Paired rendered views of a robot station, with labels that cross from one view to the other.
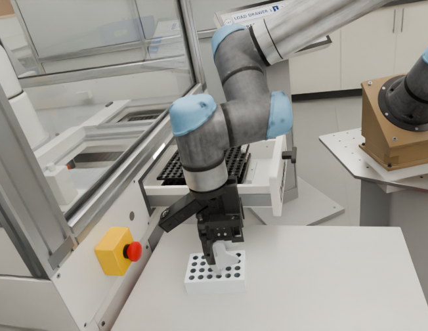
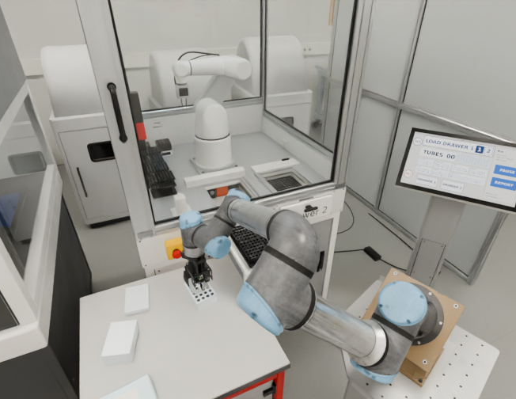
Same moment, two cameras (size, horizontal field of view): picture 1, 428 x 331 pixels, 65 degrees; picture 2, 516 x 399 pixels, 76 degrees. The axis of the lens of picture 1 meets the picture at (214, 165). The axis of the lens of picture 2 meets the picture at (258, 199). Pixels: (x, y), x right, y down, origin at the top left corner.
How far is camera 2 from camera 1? 0.89 m
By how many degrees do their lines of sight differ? 40
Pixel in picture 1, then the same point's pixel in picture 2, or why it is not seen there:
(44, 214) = (142, 218)
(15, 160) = (137, 195)
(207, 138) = (184, 235)
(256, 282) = (206, 312)
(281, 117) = (209, 250)
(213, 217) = (191, 267)
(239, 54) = (222, 209)
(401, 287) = (234, 375)
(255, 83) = (214, 227)
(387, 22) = not seen: outside the picture
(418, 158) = not seen: hidden behind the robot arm
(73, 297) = (143, 252)
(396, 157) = not seen: hidden behind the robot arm
